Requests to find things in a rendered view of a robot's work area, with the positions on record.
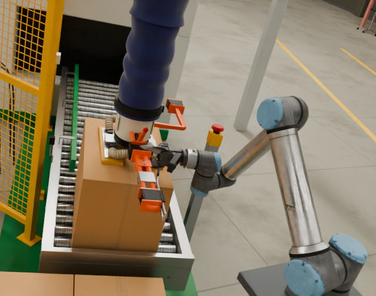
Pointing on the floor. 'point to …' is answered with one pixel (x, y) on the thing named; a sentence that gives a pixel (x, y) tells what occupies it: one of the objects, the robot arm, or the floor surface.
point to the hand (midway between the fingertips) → (140, 155)
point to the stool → (372, 22)
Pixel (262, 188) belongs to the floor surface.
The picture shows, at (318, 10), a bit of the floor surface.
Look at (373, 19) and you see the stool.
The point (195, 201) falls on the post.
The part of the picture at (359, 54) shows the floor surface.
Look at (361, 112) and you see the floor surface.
